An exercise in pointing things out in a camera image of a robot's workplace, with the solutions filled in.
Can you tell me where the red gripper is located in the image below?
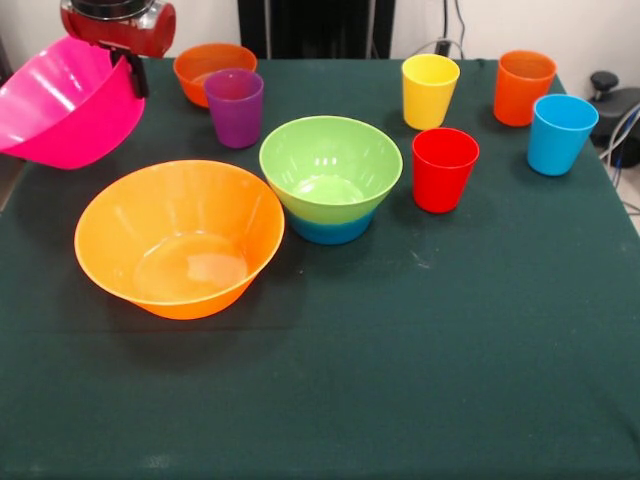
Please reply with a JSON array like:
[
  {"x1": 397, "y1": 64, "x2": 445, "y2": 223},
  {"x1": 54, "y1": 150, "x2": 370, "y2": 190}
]
[{"x1": 60, "y1": 3, "x2": 177, "y2": 100}]

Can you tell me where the large pink bowl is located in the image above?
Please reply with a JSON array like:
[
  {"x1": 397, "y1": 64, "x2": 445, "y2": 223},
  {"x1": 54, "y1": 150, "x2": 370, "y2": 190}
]
[{"x1": 0, "y1": 35, "x2": 147, "y2": 171}]

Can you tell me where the purple cup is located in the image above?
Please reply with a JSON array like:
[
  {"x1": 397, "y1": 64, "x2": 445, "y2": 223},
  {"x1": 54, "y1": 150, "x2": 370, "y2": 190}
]
[{"x1": 203, "y1": 68, "x2": 265, "y2": 150}]

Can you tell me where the large orange bowl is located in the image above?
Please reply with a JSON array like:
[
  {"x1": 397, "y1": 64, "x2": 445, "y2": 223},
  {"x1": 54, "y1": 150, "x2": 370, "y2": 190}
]
[{"x1": 73, "y1": 159, "x2": 286, "y2": 321}]

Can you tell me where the green bowl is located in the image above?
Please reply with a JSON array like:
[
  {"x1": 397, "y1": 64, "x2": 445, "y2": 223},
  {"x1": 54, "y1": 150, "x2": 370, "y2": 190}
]
[{"x1": 258, "y1": 115, "x2": 404, "y2": 225}]

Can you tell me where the blue bowl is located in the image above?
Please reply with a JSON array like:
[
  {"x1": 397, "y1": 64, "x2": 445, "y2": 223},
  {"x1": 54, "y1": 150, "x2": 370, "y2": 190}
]
[{"x1": 287, "y1": 208, "x2": 377, "y2": 246}]

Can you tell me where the small dark orange bowl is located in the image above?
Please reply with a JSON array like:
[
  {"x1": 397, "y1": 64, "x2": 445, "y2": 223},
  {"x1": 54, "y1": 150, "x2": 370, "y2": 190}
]
[{"x1": 173, "y1": 42, "x2": 259, "y2": 109}]

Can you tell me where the black equipment box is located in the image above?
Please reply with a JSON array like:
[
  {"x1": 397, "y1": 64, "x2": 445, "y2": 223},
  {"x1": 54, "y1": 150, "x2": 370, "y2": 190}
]
[{"x1": 0, "y1": 34, "x2": 16, "y2": 89}]

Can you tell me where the yellow cup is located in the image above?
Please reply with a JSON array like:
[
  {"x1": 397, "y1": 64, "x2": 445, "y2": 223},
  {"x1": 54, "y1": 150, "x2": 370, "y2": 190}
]
[{"x1": 401, "y1": 53, "x2": 461, "y2": 131}]

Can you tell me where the red cup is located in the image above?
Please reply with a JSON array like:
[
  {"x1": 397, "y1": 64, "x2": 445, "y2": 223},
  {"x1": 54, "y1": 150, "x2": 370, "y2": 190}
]
[{"x1": 411, "y1": 127, "x2": 481, "y2": 215}]

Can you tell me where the dark green table cloth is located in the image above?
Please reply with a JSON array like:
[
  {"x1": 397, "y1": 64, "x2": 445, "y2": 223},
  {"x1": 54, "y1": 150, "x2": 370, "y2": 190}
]
[{"x1": 0, "y1": 55, "x2": 640, "y2": 480}]

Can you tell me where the orange cup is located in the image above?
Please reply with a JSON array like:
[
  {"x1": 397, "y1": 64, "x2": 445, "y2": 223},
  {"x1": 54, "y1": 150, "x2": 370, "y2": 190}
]
[{"x1": 493, "y1": 49, "x2": 558, "y2": 128}]

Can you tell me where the blue cup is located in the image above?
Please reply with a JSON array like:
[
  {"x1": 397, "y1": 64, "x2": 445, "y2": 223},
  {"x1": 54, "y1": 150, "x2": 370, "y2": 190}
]
[{"x1": 526, "y1": 94, "x2": 600, "y2": 177}]

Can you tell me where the black round knob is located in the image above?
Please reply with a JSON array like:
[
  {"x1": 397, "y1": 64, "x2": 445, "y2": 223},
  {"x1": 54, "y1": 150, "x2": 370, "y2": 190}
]
[{"x1": 589, "y1": 71, "x2": 621, "y2": 103}]

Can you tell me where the black round base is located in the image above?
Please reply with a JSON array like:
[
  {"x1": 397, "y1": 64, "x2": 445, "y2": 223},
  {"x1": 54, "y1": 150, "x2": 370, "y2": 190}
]
[{"x1": 592, "y1": 87, "x2": 640, "y2": 169}]

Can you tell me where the black hanging cable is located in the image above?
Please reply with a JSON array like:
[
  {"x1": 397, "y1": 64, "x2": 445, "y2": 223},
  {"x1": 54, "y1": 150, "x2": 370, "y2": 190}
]
[{"x1": 452, "y1": 0, "x2": 469, "y2": 59}]

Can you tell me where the white cable bundle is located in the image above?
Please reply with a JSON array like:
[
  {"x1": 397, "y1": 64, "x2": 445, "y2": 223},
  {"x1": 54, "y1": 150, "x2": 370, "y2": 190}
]
[{"x1": 598, "y1": 102, "x2": 640, "y2": 171}]

